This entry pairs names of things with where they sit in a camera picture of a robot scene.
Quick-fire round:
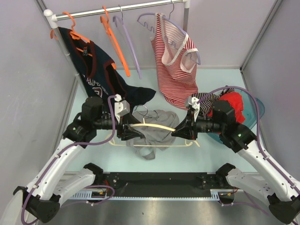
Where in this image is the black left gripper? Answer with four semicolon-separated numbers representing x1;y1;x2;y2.
93;112;143;140

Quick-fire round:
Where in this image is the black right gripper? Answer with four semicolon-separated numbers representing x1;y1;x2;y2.
172;110;224;140

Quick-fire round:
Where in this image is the cream plastic hanger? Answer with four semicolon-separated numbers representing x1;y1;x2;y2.
110;104;201;148

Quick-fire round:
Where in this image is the grey tank top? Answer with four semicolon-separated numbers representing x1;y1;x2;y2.
126;110;180;160

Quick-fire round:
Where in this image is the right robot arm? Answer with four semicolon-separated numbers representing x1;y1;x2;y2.
172;97;300;225

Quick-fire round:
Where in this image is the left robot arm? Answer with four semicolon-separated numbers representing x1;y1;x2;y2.
14;94;141;225

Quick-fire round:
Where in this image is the navy blue tank top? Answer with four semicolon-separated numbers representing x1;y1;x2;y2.
59;27;156;107

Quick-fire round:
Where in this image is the red white striped tank top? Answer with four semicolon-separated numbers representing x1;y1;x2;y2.
150;13;198;110

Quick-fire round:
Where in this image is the orange hanger with navy top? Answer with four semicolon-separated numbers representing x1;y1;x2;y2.
48;11;117;70

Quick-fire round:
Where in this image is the empty orange plastic hanger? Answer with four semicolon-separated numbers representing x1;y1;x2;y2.
100;6;131;77

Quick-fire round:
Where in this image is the empty lilac plastic hanger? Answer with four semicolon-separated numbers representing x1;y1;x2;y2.
112;5;142;80

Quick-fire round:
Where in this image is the lilac hanger with striped top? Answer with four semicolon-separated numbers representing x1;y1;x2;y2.
136;0;202;71

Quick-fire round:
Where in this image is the black white striped garment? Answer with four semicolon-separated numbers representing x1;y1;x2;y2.
199;88;234;117

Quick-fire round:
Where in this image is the red garment in basket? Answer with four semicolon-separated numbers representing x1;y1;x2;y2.
207;91;245;124

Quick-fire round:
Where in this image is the teal translucent plastic basket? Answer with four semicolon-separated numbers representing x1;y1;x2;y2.
208;88;265;144

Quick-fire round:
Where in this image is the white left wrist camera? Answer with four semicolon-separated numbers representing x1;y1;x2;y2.
114;94;130;118

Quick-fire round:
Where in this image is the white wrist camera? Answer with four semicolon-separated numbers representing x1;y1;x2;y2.
114;94;130;118
185;96;200;121

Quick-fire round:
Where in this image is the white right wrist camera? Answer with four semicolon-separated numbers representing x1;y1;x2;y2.
185;96;200;121

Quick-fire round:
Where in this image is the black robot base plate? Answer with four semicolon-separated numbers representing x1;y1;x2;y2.
92;172;238;196

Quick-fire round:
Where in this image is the white slotted cable duct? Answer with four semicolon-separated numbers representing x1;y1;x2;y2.
69;190;220;202

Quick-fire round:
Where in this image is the metal clothes rail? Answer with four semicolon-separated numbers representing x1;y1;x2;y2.
43;0;191;78

